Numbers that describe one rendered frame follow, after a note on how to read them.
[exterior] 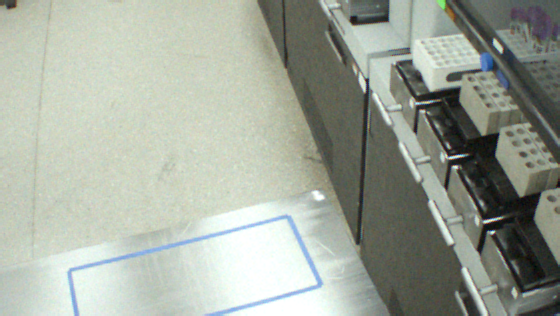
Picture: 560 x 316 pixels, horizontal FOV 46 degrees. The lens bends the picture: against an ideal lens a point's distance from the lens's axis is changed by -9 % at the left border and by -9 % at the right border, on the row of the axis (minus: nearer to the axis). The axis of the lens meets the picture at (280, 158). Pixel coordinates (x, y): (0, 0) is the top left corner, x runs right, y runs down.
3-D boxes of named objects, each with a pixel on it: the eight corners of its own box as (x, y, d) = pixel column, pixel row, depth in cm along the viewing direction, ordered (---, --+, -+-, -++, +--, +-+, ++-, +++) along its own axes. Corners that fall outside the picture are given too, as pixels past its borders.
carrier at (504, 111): (506, 137, 118) (511, 110, 114) (496, 139, 118) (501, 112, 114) (479, 97, 127) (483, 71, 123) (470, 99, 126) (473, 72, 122)
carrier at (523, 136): (543, 196, 107) (551, 169, 103) (533, 199, 107) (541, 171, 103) (514, 150, 116) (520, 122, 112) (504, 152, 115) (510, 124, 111)
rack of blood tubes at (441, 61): (535, 50, 141) (539, 26, 137) (557, 77, 134) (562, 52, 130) (411, 66, 137) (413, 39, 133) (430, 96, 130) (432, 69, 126)
